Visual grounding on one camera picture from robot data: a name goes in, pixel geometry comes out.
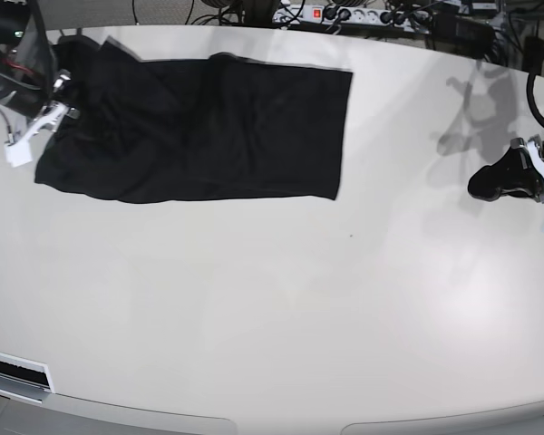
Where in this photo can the black t-shirt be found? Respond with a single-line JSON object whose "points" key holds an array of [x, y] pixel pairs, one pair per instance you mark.
{"points": [[225, 127]]}

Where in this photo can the table cable grommet slot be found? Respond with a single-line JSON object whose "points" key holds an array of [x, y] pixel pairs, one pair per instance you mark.
{"points": [[24, 379]]}

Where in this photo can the black power adapter box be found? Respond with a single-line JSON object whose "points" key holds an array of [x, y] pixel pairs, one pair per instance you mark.
{"points": [[458, 30]]}

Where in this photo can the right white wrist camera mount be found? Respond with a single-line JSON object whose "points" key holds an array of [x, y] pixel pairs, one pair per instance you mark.
{"points": [[18, 150]]}

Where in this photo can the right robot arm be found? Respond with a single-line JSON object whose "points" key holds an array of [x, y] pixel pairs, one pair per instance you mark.
{"points": [[27, 65]]}

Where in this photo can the black pole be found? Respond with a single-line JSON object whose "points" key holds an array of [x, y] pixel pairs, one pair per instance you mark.
{"points": [[259, 12]]}

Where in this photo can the white power strip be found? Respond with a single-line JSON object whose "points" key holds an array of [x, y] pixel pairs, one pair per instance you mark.
{"points": [[356, 15]]}

